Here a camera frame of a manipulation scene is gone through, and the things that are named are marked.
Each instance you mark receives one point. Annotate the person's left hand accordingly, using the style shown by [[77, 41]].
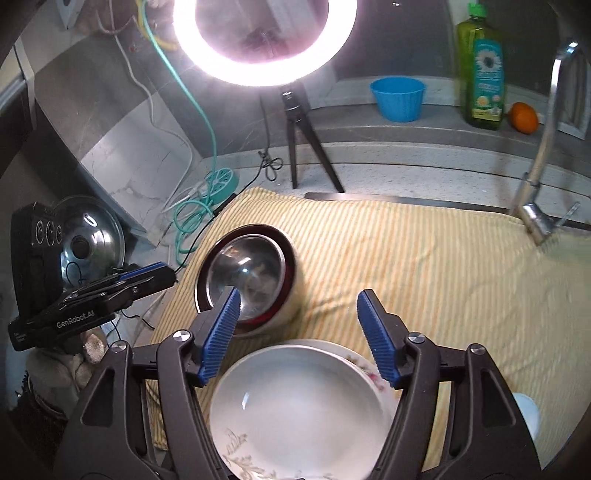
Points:
[[69, 374]]

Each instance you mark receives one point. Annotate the person's left forearm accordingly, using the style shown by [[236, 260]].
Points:
[[37, 424]]

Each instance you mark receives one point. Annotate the white bowl with leaf print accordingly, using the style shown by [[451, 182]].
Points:
[[300, 406]]

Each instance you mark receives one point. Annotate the green dish soap bottle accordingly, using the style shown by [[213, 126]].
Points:
[[482, 78]]

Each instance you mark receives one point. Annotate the red steel-lined bowl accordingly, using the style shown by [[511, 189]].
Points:
[[291, 300]]

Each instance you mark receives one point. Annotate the blue ribbed cup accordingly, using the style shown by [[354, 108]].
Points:
[[399, 99]]

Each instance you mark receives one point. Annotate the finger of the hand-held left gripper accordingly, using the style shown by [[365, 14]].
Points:
[[154, 279]]

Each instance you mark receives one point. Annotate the black tripod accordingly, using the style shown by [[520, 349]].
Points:
[[295, 134]]

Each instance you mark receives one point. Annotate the white floral plate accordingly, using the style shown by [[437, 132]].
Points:
[[351, 362]]

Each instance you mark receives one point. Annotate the chrome kitchen faucet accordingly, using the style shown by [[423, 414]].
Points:
[[545, 147]]

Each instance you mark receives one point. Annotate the yellow striped towel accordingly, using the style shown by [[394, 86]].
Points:
[[415, 263]]

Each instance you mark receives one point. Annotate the orange fruit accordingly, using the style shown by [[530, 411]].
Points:
[[524, 117]]

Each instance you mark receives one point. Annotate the white cup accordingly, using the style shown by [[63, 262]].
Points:
[[527, 415]]

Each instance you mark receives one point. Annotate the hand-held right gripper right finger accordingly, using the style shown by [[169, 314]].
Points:
[[376, 334]]

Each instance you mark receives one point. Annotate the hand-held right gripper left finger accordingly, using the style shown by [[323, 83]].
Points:
[[226, 334]]

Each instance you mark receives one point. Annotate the stainless steel bowl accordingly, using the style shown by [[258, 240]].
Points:
[[244, 272]]

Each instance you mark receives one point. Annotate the steel pot lid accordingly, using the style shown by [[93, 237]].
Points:
[[97, 235]]

